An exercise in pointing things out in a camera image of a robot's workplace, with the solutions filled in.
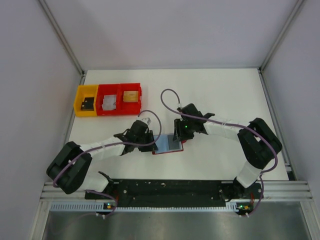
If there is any black credit card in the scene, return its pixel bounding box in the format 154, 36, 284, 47
167, 134, 182, 151

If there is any red leather card holder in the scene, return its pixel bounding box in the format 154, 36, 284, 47
152, 133, 185, 155

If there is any gold credit card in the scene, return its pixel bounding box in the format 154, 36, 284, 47
122, 90, 140, 103

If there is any silver VIP credit card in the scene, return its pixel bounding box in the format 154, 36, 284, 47
101, 94, 117, 111

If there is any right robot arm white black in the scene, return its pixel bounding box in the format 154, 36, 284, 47
173, 103, 283, 189

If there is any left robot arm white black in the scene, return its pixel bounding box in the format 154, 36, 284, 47
46, 118, 156, 195

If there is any silver card in bin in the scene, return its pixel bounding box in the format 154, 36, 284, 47
109, 101, 117, 111

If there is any red plastic bin right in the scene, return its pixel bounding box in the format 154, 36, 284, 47
119, 83, 142, 115

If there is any red plastic bin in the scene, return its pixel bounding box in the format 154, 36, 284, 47
95, 83, 121, 116
119, 83, 142, 115

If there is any red plastic bin middle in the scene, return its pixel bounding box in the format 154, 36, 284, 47
95, 83, 121, 116

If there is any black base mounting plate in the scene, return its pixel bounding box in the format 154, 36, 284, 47
84, 178, 263, 207

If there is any yellow plastic bin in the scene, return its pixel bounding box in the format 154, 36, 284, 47
73, 84, 98, 117

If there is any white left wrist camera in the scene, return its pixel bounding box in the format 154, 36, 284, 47
137, 116, 152, 126

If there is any aluminium left frame post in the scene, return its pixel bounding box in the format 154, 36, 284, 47
36, 0, 85, 76

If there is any aluminium frame post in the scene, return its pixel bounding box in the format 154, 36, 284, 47
258, 0, 307, 73
36, 0, 85, 76

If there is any aluminium right frame post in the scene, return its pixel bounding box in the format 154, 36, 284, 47
258, 0, 307, 73

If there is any white slotted cable duct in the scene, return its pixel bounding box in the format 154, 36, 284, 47
50, 201, 249, 213

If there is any aluminium front frame rail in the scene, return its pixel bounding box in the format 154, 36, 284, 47
40, 180, 313, 202

